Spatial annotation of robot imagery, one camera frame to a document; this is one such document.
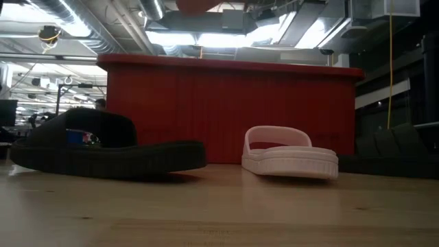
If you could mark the ceiling dome camera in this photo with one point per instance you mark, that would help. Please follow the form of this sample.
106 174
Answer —
49 33

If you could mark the pink slide sandal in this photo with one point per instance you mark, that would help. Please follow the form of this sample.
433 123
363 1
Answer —
291 163

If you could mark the large silver ventilation duct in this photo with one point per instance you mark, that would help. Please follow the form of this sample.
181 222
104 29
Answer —
85 27

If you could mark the person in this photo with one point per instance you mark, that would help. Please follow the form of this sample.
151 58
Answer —
101 104

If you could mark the black slide sandal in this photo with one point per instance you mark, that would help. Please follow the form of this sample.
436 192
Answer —
103 161
387 164

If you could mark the red plastic bin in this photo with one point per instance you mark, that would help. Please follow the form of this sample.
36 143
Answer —
212 109

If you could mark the grey security camera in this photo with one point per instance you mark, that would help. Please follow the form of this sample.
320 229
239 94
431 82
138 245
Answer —
326 51

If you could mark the black computer monitor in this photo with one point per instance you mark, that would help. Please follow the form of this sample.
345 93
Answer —
8 113

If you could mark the small silver ventilation duct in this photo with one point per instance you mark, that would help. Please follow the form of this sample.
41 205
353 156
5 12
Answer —
152 8

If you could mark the grey ceiling box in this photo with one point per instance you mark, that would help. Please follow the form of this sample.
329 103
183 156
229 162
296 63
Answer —
233 20

